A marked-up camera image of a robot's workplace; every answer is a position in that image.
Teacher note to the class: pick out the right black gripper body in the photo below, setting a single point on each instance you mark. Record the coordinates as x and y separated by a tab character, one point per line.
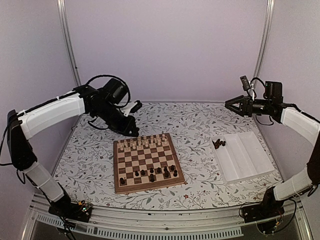
249	110

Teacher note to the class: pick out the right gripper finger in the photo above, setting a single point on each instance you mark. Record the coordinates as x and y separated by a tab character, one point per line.
236	100
237	108

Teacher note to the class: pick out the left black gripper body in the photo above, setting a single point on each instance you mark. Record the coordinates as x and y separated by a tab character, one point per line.
108	115

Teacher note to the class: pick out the wooden chess board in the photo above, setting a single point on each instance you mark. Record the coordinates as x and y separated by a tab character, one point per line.
126	162

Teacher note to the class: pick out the dark king piece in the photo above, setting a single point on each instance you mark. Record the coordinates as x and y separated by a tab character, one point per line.
152	178

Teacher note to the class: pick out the dark bishop piece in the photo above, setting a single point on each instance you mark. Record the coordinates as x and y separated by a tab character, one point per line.
166	174

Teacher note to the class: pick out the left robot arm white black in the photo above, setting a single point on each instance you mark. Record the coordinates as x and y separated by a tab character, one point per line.
25	126

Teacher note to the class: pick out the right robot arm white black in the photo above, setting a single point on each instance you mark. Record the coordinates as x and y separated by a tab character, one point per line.
304	143

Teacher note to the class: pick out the dark chess pieces in tray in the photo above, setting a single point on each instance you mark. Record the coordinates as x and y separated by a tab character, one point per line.
218	143

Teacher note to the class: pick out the white chess piece row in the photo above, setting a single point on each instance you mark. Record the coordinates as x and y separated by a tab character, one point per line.
143	142

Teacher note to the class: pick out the white plastic tray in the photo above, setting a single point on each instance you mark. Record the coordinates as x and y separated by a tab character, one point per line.
242	158

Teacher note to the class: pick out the floral patterned table mat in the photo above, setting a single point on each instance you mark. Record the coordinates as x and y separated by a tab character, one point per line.
85	169

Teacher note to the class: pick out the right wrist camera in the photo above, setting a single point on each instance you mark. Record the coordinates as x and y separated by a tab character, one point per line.
247	87

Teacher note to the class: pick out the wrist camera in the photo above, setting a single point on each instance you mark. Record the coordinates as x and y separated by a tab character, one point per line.
131	107
247	87

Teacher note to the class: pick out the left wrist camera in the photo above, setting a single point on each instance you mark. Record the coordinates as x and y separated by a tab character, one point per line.
131	107

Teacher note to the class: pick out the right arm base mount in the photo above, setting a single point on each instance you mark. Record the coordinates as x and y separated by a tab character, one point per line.
265	212

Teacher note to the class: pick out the aluminium front rail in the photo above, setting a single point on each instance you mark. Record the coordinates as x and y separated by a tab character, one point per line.
107	223

